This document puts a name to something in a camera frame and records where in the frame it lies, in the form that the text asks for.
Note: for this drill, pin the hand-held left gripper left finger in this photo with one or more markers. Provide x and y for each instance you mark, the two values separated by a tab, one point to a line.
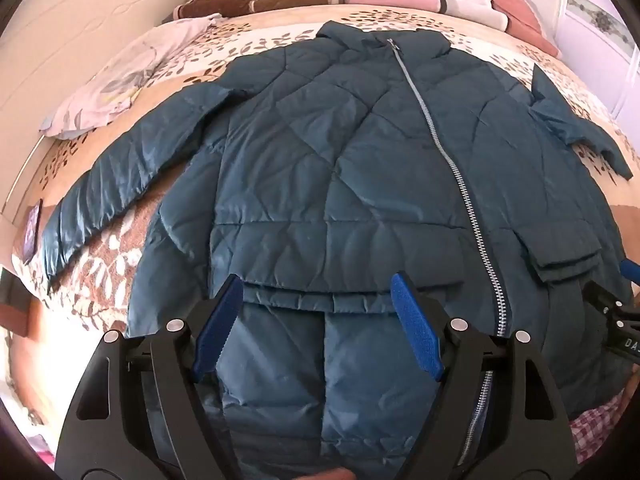
219	327

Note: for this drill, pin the beige leaf-print bed blanket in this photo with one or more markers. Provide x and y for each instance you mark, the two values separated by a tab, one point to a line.
100	270

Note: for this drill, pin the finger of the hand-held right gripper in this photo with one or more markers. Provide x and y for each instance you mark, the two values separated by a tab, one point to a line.
607	297

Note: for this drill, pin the person's pink plaid clothing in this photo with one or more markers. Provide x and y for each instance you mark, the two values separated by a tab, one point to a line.
605	425

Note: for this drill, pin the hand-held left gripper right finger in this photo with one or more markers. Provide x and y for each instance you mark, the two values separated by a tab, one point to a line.
416	327

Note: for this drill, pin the black smartphone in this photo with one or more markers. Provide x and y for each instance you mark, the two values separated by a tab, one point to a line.
32	230

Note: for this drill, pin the dusty pink pillow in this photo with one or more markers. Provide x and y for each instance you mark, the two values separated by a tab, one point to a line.
517	7

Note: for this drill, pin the white wardrobe with floral panel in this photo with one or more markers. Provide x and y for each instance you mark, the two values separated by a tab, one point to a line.
605	25

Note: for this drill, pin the teal quilted puffer jacket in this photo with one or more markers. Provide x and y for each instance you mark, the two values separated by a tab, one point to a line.
350	170

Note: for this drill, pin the lilac floral pillow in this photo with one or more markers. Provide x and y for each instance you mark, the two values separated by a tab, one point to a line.
115	80

